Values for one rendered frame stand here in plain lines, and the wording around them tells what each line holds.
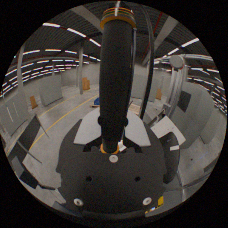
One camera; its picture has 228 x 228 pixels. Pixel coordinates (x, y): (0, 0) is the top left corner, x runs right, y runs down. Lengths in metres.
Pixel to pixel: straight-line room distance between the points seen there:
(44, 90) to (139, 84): 7.64
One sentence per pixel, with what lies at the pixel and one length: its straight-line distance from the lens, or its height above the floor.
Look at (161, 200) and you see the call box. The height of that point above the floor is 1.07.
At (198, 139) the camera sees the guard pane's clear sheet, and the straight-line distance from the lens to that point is 0.75.
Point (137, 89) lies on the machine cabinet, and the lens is 5.69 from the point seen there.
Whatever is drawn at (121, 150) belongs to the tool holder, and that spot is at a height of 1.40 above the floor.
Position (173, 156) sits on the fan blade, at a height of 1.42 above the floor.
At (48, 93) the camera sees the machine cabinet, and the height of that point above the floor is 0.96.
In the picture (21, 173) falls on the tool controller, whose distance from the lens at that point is 0.71.
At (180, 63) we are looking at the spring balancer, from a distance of 0.79.
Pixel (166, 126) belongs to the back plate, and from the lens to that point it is 0.54.
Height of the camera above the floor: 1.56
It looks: 33 degrees down
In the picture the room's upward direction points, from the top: 4 degrees clockwise
